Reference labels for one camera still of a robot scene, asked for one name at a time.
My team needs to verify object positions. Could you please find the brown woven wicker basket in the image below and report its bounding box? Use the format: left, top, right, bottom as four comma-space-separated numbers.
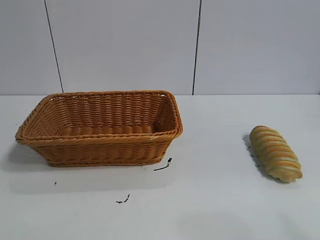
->
15, 89, 185, 168

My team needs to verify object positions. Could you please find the long striped bread loaf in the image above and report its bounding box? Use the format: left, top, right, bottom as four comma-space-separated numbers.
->
249, 125, 304, 183

